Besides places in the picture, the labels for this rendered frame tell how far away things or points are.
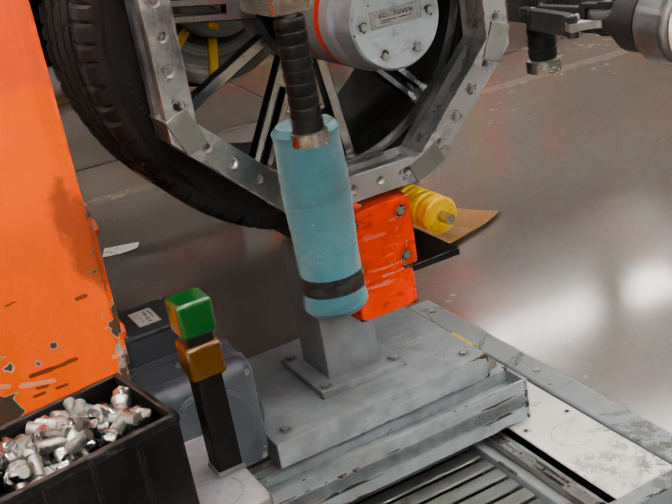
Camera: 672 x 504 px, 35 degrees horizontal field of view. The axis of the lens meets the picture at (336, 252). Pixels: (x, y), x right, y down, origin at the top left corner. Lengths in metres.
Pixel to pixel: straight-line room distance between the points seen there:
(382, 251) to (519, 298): 0.98
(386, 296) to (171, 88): 0.46
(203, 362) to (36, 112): 0.31
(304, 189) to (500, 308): 1.18
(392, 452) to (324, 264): 0.45
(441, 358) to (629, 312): 0.69
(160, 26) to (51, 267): 0.34
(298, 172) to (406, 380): 0.54
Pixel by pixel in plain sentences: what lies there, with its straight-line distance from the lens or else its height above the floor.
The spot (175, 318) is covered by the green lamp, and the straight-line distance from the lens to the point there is 1.10.
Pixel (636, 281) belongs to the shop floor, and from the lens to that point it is 2.54.
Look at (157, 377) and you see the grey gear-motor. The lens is 1.53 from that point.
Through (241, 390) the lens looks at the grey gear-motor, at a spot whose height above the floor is 0.36.
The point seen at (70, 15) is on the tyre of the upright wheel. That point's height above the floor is 0.91.
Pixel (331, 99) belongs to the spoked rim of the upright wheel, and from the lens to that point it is 1.59.
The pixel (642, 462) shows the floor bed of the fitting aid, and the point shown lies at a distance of 1.78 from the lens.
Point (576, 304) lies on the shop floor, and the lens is 2.45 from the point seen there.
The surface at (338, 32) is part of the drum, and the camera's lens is 1.34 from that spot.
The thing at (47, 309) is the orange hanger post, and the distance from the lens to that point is 1.22.
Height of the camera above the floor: 1.09
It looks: 22 degrees down
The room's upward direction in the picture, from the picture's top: 10 degrees counter-clockwise
